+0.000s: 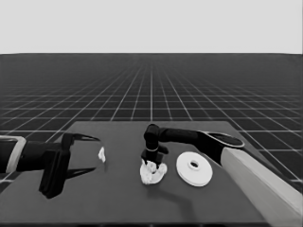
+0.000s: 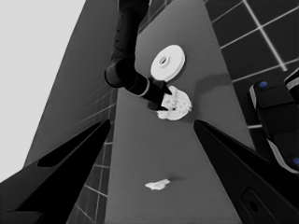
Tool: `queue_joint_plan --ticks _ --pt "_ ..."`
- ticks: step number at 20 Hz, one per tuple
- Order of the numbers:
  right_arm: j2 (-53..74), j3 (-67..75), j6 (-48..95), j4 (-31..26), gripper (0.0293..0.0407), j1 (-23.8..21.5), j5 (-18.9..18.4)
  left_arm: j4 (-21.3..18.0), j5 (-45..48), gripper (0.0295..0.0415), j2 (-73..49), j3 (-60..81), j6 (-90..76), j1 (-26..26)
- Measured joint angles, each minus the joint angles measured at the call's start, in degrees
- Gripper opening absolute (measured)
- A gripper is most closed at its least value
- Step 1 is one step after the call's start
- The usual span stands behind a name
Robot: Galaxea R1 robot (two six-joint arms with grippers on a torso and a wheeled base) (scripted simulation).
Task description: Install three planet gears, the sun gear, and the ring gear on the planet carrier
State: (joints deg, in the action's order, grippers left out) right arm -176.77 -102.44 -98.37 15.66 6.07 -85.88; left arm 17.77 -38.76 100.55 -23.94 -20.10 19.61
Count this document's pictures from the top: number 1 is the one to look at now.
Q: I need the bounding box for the large thick white disc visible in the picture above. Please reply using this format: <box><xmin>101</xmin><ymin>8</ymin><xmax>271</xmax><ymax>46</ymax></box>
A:
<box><xmin>175</xmin><ymin>151</ymin><xmax>214</xmax><ymax>188</ymax></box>

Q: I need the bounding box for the white round carrier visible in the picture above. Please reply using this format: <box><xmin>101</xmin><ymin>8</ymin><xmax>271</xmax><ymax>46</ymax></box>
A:
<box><xmin>139</xmin><ymin>160</ymin><xmax>169</xmax><ymax>185</ymax></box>

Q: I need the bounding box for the small white T-shaped piece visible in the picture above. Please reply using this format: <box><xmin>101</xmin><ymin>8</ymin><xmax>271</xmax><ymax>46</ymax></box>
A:
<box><xmin>98</xmin><ymin>147</ymin><xmax>107</xmax><ymax>164</ymax></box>

